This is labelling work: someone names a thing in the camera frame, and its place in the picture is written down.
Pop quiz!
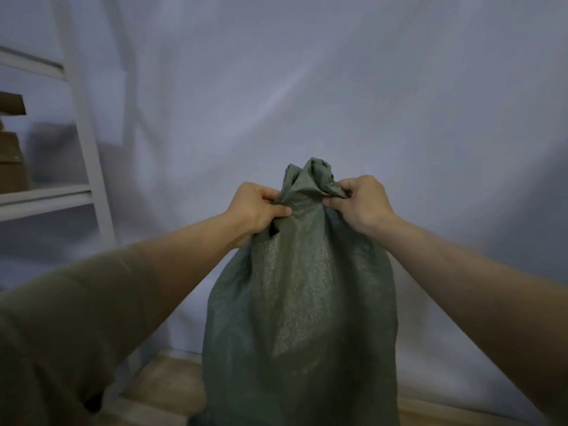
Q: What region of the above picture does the flat brown cardboard box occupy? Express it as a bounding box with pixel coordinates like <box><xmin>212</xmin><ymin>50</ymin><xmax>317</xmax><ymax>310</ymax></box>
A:
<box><xmin>0</xmin><ymin>91</ymin><xmax>27</xmax><ymax>117</ymax></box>

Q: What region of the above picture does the person's left forearm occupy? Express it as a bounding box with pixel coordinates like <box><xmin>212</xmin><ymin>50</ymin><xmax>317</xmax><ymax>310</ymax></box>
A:
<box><xmin>137</xmin><ymin>211</ymin><xmax>249</xmax><ymax>333</ymax></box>

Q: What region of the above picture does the white backdrop cloth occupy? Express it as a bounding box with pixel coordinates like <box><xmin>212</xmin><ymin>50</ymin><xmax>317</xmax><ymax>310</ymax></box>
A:
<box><xmin>0</xmin><ymin>0</ymin><xmax>568</xmax><ymax>426</ymax></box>

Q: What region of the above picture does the green woven sack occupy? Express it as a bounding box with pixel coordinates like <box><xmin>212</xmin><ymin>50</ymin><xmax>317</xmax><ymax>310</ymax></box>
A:
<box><xmin>190</xmin><ymin>157</ymin><xmax>401</xmax><ymax>426</ymax></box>

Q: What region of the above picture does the white metal shelf rack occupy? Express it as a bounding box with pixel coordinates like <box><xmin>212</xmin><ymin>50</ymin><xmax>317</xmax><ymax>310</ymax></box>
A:
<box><xmin>0</xmin><ymin>0</ymin><xmax>118</xmax><ymax>249</ymax></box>

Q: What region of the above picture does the person's left hand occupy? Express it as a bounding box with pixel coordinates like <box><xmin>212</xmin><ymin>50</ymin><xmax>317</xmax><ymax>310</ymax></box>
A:
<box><xmin>225</xmin><ymin>182</ymin><xmax>293</xmax><ymax>249</ymax></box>

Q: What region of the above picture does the person's right forearm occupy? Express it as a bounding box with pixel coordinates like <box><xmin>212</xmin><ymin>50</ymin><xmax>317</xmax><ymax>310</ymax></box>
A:
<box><xmin>369</xmin><ymin>215</ymin><xmax>568</xmax><ymax>426</ymax></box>

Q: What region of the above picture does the olive shirt sleeve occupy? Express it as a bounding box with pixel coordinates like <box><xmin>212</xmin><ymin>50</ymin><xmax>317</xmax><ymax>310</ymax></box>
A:
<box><xmin>0</xmin><ymin>244</ymin><xmax>171</xmax><ymax>426</ymax></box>

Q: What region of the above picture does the person's right hand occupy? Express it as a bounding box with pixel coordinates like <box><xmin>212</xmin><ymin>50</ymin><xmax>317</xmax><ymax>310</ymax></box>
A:
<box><xmin>322</xmin><ymin>175</ymin><xmax>397</xmax><ymax>238</ymax></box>

